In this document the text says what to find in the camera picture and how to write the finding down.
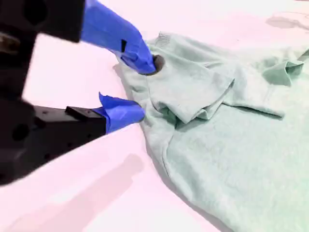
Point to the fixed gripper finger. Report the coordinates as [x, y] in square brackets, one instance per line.
[79, 128]

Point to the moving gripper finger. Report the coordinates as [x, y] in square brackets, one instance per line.
[113, 26]

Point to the pale green T-shirt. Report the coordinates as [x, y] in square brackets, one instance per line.
[217, 157]

